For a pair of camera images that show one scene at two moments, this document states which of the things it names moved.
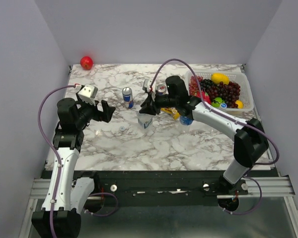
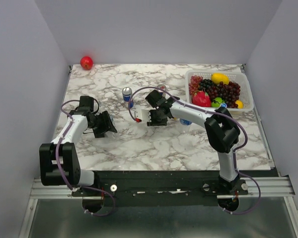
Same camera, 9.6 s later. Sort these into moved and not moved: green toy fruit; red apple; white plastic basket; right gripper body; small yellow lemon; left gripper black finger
Moved: left gripper black finger; right gripper body
Not moved: red apple; white plastic basket; green toy fruit; small yellow lemon
